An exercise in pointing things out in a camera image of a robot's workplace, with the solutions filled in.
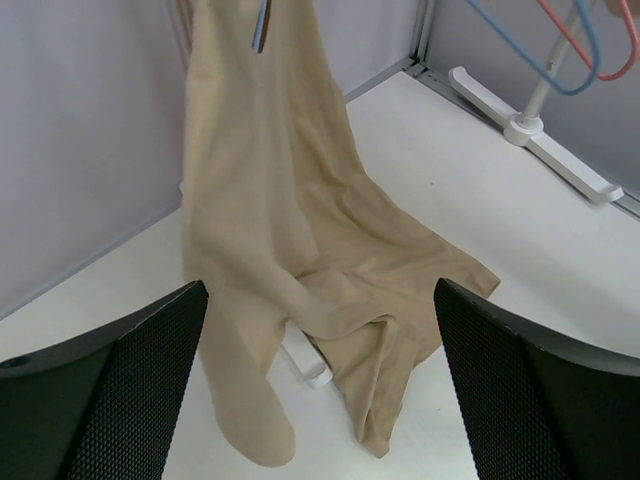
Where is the light blue wire hanger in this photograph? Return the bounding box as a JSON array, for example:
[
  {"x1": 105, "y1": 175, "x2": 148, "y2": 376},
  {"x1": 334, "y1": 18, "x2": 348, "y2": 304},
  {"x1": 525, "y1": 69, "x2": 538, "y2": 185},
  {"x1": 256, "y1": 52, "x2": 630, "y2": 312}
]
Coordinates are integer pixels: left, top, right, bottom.
[
  {"x1": 468, "y1": 1, "x2": 602, "y2": 97},
  {"x1": 252, "y1": 0, "x2": 272, "y2": 54}
]

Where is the silver clothes rack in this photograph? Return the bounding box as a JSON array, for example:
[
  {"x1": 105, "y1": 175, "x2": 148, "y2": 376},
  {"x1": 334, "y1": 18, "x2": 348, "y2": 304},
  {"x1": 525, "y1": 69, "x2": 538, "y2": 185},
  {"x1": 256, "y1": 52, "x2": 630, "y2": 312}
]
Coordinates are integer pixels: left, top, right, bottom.
[{"x1": 169, "y1": 0, "x2": 626, "y2": 391}]

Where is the beige t-shirt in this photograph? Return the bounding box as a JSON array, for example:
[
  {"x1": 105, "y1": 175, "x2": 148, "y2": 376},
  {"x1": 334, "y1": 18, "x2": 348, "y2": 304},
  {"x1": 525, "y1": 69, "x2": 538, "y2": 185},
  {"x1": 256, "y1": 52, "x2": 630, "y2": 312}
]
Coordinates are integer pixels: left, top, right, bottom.
[{"x1": 182, "y1": 1, "x2": 499, "y2": 467}]

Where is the pink wire hanger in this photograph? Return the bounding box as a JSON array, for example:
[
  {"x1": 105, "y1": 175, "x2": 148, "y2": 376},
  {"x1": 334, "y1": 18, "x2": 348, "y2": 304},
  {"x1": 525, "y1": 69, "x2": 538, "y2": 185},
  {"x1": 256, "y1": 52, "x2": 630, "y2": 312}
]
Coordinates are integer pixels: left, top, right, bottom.
[{"x1": 533, "y1": 0, "x2": 636, "y2": 81}]

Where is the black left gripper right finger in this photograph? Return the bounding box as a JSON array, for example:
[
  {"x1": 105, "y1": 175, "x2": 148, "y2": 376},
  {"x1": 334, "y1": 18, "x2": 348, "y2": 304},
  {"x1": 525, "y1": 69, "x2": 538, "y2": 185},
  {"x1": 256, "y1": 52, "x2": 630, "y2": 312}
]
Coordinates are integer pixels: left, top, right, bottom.
[{"x1": 434, "y1": 278, "x2": 639, "y2": 479}]

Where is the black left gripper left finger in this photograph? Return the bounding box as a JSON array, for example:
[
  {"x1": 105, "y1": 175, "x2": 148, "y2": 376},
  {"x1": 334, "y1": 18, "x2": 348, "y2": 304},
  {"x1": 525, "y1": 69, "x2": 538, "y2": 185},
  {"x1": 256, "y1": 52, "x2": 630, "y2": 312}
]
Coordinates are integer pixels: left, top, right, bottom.
[{"x1": 1, "y1": 281, "x2": 208, "y2": 479}]

